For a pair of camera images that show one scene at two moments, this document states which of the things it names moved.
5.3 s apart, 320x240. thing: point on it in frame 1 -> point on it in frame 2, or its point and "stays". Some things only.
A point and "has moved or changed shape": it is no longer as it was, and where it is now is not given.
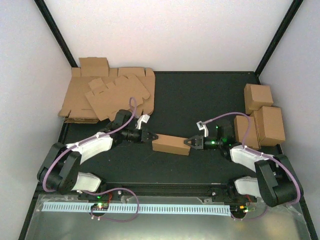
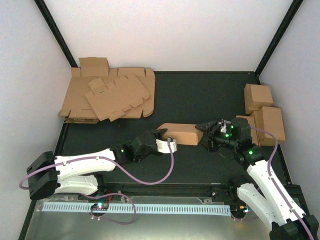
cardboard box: (170, 144) has moved or changed shape
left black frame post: (48, 18) stays
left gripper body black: (135, 137) -> (138, 159)
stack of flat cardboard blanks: (95, 92) stays
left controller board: (101, 206) stays
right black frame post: (289, 15) stays
